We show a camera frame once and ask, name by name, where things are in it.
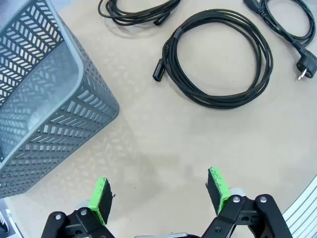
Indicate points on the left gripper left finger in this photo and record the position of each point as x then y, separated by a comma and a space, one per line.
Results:
100, 198

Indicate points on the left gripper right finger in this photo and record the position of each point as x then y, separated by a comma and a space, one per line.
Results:
218, 188

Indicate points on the grey perforated plastic basket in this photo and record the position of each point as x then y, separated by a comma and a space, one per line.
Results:
74, 111

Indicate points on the aluminium table edge rail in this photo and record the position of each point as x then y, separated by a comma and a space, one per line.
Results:
307, 218

